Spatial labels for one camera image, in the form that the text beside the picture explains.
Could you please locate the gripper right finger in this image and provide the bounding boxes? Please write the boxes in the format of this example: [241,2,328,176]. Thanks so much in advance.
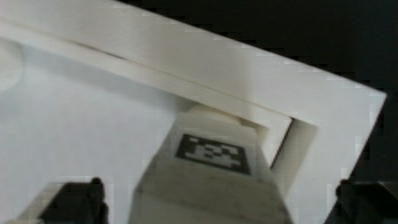
[325,179,398,224]

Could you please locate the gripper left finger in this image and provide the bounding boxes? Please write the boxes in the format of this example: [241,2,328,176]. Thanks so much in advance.
[39,177,108,224]

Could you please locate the white leg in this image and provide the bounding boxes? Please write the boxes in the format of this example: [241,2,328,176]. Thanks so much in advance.
[129,105,293,224]

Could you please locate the white square tabletop part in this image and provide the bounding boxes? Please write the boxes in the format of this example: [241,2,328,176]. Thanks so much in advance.
[0,19,294,224]

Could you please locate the white U-shaped fence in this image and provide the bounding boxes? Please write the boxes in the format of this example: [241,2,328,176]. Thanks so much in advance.
[0,0,385,224]

